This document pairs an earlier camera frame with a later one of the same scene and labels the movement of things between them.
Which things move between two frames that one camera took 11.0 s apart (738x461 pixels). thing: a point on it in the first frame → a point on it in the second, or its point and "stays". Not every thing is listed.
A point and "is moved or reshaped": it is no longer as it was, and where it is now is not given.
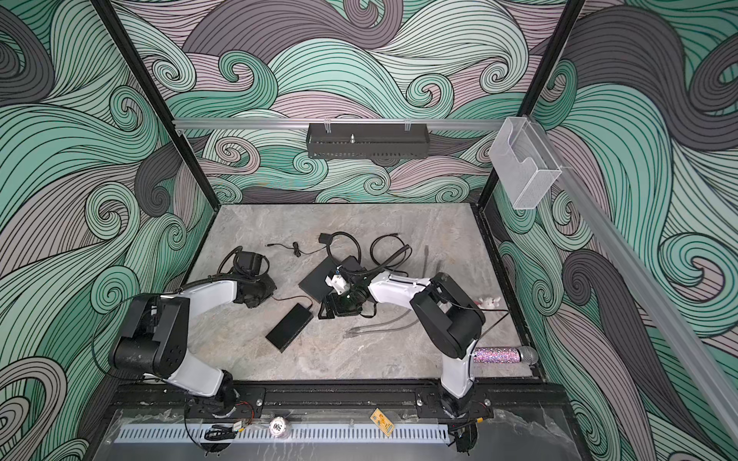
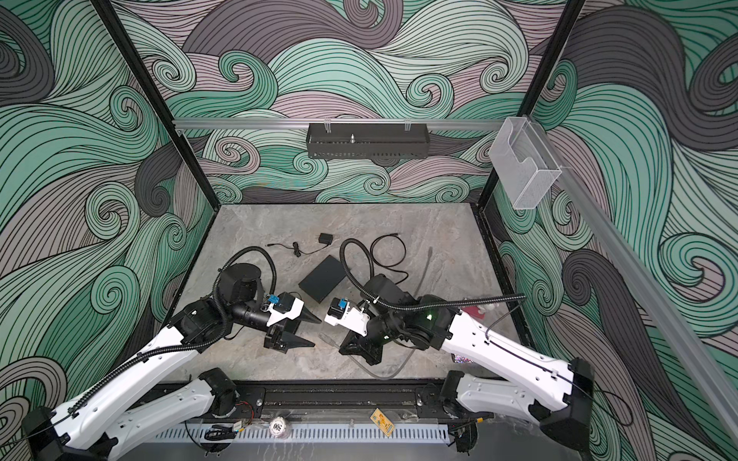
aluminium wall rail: [184, 124] stays
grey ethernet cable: [393, 319] is moved or reshaped
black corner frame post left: [153, 89] stays
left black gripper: [269, 287] → [285, 341]
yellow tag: [381, 421] stays
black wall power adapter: [325, 238] stays
